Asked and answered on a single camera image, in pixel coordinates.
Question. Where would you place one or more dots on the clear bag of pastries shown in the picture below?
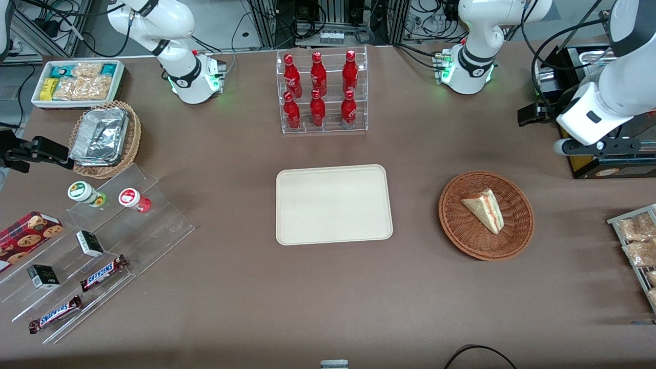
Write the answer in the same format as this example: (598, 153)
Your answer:
(635, 228)
(640, 253)

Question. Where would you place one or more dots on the cream plastic tray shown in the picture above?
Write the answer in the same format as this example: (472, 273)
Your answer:
(333, 205)

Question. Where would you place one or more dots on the large clear cracker bag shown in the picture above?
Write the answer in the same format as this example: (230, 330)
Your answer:
(82, 88)

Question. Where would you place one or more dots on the yellow snack packet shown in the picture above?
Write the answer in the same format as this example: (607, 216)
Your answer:
(49, 89)

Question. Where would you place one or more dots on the white plastic snack bin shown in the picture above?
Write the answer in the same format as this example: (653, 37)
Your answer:
(38, 102)

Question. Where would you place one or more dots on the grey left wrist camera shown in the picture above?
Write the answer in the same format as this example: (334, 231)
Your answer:
(561, 147)

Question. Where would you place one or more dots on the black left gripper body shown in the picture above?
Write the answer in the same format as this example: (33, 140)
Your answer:
(547, 110)

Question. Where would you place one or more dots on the oval tan wicker basket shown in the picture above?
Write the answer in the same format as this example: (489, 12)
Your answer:
(133, 138)

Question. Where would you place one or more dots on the stacked foil containers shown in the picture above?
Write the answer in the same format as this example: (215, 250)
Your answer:
(100, 136)

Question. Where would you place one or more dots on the white power strip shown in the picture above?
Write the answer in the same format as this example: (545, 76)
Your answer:
(331, 38)

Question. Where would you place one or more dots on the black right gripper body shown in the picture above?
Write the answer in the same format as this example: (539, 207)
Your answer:
(15, 148)

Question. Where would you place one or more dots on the small black carton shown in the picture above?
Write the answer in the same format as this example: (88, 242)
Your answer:
(43, 277)
(90, 243)

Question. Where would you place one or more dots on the red cola bottle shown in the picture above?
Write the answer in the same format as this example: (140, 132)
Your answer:
(292, 77)
(318, 76)
(318, 110)
(292, 114)
(348, 110)
(350, 74)

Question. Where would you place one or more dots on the round brown wicker basket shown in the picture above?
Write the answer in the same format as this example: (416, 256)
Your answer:
(461, 230)

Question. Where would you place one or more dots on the teal snack packet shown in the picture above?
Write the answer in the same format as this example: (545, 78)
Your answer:
(62, 70)
(108, 69)

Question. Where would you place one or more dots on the green lidded snack cup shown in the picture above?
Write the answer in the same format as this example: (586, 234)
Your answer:
(81, 191)

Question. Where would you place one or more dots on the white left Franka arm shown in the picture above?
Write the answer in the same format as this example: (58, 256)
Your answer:
(474, 31)

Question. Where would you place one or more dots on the small clear cracker bag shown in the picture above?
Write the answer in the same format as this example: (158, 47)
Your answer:
(88, 70)

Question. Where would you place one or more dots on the small grey device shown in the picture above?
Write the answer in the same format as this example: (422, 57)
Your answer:
(334, 365)

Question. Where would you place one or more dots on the triangular sandwich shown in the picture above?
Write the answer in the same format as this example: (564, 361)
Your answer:
(486, 210)

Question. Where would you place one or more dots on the clear acrylic bottle rack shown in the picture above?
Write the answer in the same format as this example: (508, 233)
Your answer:
(330, 130)

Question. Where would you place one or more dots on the red cookie box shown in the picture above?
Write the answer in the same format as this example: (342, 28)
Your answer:
(25, 238)

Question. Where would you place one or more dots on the clear acrylic step display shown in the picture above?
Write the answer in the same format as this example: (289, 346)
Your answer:
(154, 230)

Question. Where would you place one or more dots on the black food warmer machine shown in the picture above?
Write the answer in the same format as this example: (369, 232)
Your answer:
(615, 169)

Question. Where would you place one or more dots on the Snickers chocolate bar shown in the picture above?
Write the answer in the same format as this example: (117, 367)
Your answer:
(102, 274)
(55, 314)

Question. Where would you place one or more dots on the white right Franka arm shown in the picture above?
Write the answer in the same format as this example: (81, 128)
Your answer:
(164, 31)

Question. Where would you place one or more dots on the red lidded snack cup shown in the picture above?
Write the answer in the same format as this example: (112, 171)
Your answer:
(130, 198)

